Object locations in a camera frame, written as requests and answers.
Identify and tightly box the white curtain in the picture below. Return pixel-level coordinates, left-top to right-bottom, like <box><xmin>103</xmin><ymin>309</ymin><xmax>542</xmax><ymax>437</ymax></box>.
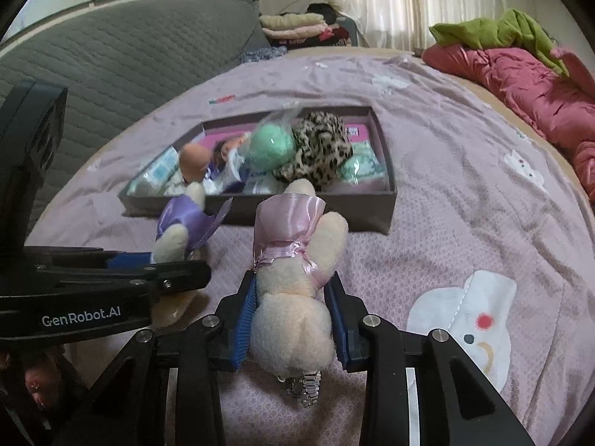
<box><xmin>325</xmin><ymin>0</ymin><xmax>514</xmax><ymax>52</ymax></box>

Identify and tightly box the green powder puff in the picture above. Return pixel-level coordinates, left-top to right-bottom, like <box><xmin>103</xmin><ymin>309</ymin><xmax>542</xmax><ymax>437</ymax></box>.
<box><xmin>248</xmin><ymin>122</ymin><xmax>298</xmax><ymax>172</ymax></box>

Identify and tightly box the pink book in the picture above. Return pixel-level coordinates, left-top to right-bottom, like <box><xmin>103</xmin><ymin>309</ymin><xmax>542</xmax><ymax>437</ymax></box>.
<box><xmin>201</xmin><ymin>118</ymin><xmax>375</xmax><ymax>154</ymax></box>

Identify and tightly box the cartoon figure packet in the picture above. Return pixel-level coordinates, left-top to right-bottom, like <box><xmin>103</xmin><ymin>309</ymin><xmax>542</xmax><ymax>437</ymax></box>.
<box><xmin>205</xmin><ymin>135</ymin><xmax>254</xmax><ymax>196</ymax></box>

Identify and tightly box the leopard print scarf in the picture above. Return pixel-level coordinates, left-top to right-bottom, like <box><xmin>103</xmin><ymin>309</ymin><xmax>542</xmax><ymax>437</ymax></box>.
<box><xmin>272</xmin><ymin>111</ymin><xmax>354</xmax><ymax>191</ymax></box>

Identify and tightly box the beige folded garment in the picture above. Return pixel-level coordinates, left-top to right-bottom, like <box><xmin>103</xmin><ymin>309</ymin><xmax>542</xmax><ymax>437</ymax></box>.
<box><xmin>259</xmin><ymin>12</ymin><xmax>326</xmax><ymax>31</ymax></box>

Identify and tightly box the red patterned garment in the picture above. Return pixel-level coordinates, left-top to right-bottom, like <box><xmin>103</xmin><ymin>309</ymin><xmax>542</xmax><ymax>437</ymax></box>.
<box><xmin>318</xmin><ymin>25</ymin><xmax>351</xmax><ymax>47</ymax></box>

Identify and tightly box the blue tissue pack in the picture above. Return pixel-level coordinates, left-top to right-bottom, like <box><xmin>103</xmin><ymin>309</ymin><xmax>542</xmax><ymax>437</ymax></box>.
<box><xmin>128</xmin><ymin>146</ymin><xmax>184</xmax><ymax>196</ymax></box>

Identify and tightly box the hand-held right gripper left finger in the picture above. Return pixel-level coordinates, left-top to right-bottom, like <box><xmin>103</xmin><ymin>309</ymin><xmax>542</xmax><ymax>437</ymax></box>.
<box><xmin>51</xmin><ymin>272</ymin><xmax>258</xmax><ymax>446</ymax></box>

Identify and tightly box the pink folded garment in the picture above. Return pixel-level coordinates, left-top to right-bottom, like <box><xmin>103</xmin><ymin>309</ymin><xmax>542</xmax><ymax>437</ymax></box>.
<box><xmin>265</xmin><ymin>25</ymin><xmax>328</xmax><ymax>41</ymax></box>

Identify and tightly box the pink quilt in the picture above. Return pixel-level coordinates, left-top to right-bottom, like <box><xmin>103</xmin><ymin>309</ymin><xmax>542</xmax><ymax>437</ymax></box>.
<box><xmin>422</xmin><ymin>44</ymin><xmax>595</xmax><ymax>191</ymax></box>

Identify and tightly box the green blanket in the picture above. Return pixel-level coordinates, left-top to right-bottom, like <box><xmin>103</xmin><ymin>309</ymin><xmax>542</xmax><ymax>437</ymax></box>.
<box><xmin>428</xmin><ymin>8</ymin><xmax>570</xmax><ymax>77</ymax></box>

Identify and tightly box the grey quilted headboard cover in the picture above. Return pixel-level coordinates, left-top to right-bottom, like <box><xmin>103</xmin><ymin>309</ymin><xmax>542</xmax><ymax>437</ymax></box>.
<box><xmin>0</xmin><ymin>0</ymin><xmax>273</xmax><ymax>242</ymax></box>

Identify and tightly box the plush bear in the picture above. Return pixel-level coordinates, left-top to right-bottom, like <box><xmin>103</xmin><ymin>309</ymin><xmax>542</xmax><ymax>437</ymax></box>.
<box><xmin>246</xmin><ymin>179</ymin><xmax>349</xmax><ymax>407</ymax></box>
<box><xmin>149</xmin><ymin>181</ymin><xmax>234</xmax><ymax>330</ymax></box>

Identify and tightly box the person's left hand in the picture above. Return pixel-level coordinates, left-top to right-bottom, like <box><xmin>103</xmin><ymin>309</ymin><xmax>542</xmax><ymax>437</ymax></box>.
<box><xmin>0</xmin><ymin>346</ymin><xmax>77</xmax><ymax>412</ymax></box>

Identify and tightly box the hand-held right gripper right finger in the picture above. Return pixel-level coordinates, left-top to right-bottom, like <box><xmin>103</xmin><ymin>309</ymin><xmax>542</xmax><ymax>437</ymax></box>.
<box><xmin>323</xmin><ymin>272</ymin><xmax>537</xmax><ymax>446</ymax></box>

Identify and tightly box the brown cardboard box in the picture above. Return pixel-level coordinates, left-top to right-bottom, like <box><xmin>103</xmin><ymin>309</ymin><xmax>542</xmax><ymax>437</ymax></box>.
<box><xmin>118</xmin><ymin>106</ymin><xmax>398</xmax><ymax>234</ymax></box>

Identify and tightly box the peach makeup sponge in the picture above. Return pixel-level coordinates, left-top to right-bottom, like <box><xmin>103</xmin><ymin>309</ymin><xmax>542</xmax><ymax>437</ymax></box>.
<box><xmin>179</xmin><ymin>143</ymin><xmax>219</xmax><ymax>184</ymax></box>

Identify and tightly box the blue patterned cloth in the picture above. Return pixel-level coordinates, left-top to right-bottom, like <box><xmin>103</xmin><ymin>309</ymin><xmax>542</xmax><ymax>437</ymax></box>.
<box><xmin>239</xmin><ymin>46</ymin><xmax>286</xmax><ymax>66</ymax></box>

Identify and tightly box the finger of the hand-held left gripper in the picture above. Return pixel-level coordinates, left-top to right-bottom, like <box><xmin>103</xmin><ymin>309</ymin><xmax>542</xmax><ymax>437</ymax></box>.
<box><xmin>35</xmin><ymin>260</ymin><xmax>211</xmax><ymax>295</ymax></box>
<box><xmin>25</xmin><ymin>246</ymin><xmax>154</xmax><ymax>270</ymax></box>

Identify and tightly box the green floral tissue pack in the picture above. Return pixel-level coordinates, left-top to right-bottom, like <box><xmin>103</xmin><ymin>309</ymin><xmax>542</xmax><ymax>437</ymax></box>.
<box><xmin>337</xmin><ymin>153</ymin><xmax>386</xmax><ymax>185</ymax></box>

